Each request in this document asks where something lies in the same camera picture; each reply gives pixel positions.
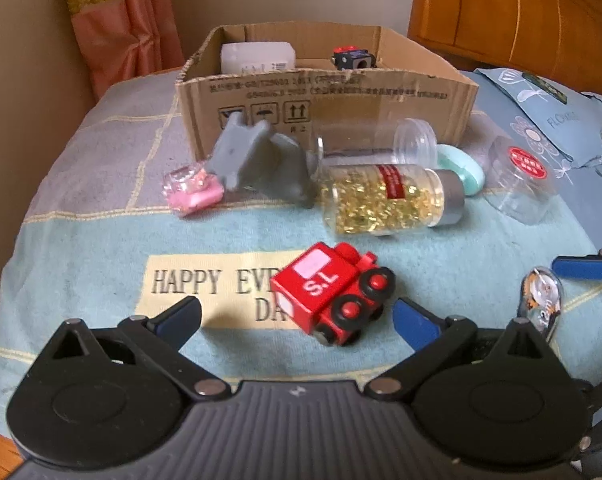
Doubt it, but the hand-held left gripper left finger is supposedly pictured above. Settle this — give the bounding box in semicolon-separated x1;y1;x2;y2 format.
48;296;232;402

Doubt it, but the pink candy box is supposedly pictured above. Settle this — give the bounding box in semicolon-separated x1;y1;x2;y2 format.
163;161;225;218

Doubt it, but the mint green oval case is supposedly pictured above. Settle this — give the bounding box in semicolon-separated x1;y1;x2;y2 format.
435;144;486;196

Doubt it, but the blue floral pillow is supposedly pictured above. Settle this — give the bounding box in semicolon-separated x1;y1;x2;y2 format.
473;67;602;167

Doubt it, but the grey plastic block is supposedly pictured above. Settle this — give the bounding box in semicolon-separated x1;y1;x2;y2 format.
203;111;318;209

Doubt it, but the pink curtain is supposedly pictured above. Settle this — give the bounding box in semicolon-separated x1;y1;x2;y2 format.
60;0;184;103

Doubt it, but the brown cardboard box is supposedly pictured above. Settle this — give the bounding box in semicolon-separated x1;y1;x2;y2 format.
175;24;480;162

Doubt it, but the checked blue grey blanket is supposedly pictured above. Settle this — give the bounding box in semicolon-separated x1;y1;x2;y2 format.
0;67;602;441

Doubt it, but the clear plastic jar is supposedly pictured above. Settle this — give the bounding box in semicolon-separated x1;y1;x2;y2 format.
315;118;438;171

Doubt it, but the white rectangular box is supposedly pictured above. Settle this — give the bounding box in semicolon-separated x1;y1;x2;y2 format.
220;41;297;75

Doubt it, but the bottle of golden capsules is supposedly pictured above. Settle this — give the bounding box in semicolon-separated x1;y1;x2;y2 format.
321;164;468;237

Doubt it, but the wooden headboard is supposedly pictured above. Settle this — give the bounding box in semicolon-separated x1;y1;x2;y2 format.
407;0;602;103

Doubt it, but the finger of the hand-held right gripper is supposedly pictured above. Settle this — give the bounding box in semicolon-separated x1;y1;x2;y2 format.
552;232;602;282

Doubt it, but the dark toy cube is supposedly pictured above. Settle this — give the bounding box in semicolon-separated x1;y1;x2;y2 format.
331;47;378;71

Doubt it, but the clear jar with red label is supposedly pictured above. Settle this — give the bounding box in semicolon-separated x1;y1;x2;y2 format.
482;136;562;223

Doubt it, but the cartoon keychain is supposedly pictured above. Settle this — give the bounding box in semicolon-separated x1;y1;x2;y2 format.
516;266;564;346

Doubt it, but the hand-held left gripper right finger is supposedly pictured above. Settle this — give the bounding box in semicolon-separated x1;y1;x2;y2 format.
363;297;554;403

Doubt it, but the red toy train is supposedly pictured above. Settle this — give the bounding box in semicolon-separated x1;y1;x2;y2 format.
269;242;397;346

